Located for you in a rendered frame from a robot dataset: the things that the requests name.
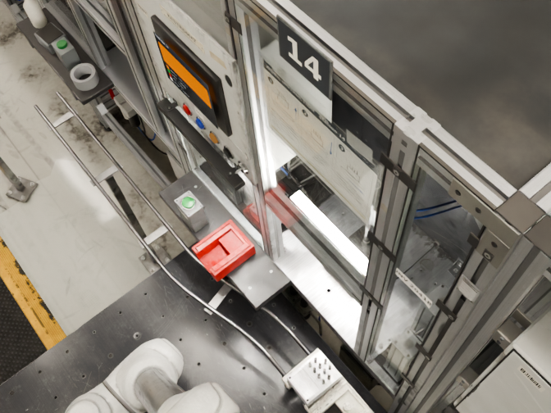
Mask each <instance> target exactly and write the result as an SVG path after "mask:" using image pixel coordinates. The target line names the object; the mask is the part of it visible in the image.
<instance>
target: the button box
mask: <svg viewBox="0 0 551 413"><path fill-rule="evenodd" d="M185 197H192V198H193V199H194V201H195V204H194V206H193V207H191V208H189V209H187V208H184V207H183V205H182V201H183V199H184V198H185ZM175 203H176V205H177V207H178V209H179V212H180V214H181V218H182V219H183V220H184V222H185V223H186V224H187V225H188V226H189V227H190V228H191V229H192V230H193V232H194V233H196V232H198V231H199V230H200V229H201V228H203V227H204V226H205V225H207V224H208V223H209V222H208V221H207V217H206V214H205V211H204V208H205V206H203V205H202V204H201V203H200V202H199V200H198V199H197V198H196V197H195V196H194V195H193V194H192V193H191V192H190V191H188V192H186V193H184V194H183V195H182V196H180V197H178V198H177V199H176V200H175Z"/></svg>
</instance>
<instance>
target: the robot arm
mask: <svg viewBox="0 0 551 413"><path fill-rule="evenodd" d="M183 366H184V362H183V356H182V355H181V353H180V352H179V350H178V349H177V348H176V347H175V346H174V345H173V344H172V343H170V342H169V341H168V340H166V339H164V338H156V339H153V340H150V341H148V342H146V343H143V344H142V345H140V346H139V347H138V348H136V349H135V350H134V351H133V352H131V353H130V354H129V355H128V356H127V357H126V358H125V359H124V360H123V361H122V362H121V363H120V364H119V365H118V366H117V367H116V368H115V369H114V370H113V371H112V372H111V373H110V375H109V376H108V377H107V378H106V379H105V380H104V381H103V382H102V383H100V384H99V385H98V386H97V387H95V388H93V389H92V390H90V391H89V392H87V393H86V394H84V395H81V396H79V397H77V398H76V399H75V400H74V401H73V402H72V403H71V404H70V405H69V406H68V407H67V409H66V412H65V413H145V412H147V413H240V409H239V406H238V405H237V403H236V402H235V401H234V400H233V399H232V397H231V396H230V395H229V394H228V393H227V392H226V391H225V390H224V388H223V387H222V386H221V385H220V384H218V383H211V382H207V383H202V384H200V385H198V386H196V387H194V388H192V389H191V390H189V391H186V392H185V391H184V390H183V389H182V388H181V387H180V386H178V385H177V381H178V378H179V377H180V376H181V373H182V370H183Z"/></svg>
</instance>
